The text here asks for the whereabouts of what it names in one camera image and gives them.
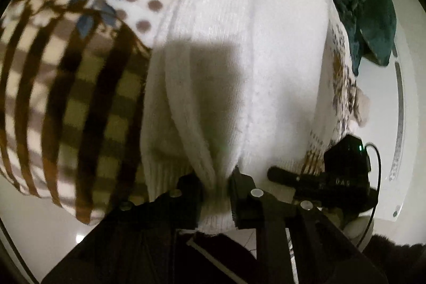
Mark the white knit sweater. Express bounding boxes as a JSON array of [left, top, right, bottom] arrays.
[[140, 0, 332, 234]]

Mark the floral fleece blanket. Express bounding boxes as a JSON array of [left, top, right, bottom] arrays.
[[0, 0, 371, 227]]

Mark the black cable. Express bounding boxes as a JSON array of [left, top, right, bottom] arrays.
[[346, 142, 383, 251]]

